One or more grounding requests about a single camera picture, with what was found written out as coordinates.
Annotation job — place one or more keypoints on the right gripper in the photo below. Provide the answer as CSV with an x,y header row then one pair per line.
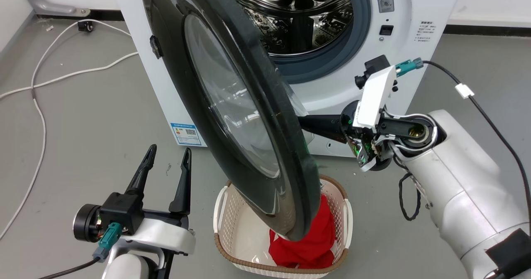
x,y
371,109

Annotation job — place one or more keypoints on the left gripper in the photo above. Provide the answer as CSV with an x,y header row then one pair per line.
x,y
166,235

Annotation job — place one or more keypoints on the black round glass washer door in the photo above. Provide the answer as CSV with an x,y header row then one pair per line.
x,y
232,105

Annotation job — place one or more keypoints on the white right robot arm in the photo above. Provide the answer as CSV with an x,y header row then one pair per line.
x,y
452,179

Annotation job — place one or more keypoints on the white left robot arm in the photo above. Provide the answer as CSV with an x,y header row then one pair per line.
x,y
128,266

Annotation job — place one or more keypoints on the white front-load washing machine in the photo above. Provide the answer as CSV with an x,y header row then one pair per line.
x,y
365,84

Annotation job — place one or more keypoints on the grey-blue rubber door gasket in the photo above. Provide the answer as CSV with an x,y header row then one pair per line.
x,y
332,59

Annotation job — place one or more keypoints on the blue energy label sticker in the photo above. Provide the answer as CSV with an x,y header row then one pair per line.
x,y
185,134

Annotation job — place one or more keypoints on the white basket with brown rim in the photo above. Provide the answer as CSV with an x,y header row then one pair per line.
x,y
236,233

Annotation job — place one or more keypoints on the steel perforated washer drum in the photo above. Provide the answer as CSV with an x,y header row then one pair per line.
x,y
298,18

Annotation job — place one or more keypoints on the red cloth garment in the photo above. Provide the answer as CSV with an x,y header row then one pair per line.
x,y
311,241

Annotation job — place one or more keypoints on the small black floor caster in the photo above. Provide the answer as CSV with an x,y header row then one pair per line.
x,y
85,26

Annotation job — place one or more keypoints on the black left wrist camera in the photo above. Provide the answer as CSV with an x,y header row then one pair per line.
x,y
120,212

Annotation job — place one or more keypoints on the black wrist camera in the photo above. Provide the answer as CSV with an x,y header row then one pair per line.
x,y
373,69
120,212

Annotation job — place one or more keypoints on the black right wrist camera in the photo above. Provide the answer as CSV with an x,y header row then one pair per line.
x,y
373,69

